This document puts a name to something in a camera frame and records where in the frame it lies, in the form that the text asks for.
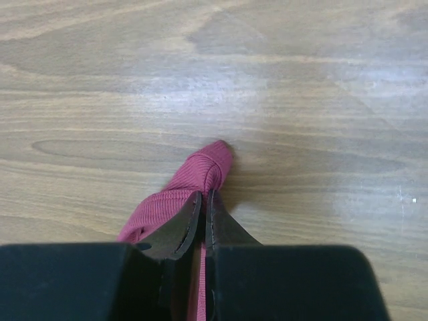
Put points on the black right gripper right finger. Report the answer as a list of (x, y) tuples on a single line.
[(246, 280)]

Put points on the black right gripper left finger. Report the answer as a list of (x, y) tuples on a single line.
[(149, 280)]

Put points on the maroon tank top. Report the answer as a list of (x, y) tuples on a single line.
[(203, 171)]

